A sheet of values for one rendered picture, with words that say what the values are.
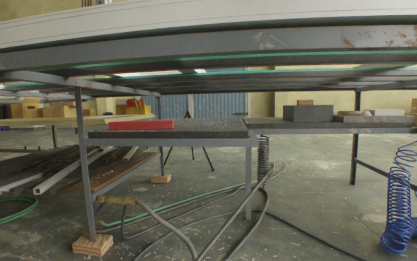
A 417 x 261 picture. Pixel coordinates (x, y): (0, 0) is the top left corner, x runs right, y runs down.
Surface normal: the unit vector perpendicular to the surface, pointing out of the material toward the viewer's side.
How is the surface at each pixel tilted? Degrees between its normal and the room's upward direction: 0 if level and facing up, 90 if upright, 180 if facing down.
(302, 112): 90
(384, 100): 90
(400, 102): 90
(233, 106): 90
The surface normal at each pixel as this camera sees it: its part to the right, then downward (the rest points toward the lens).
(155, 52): -0.13, 0.11
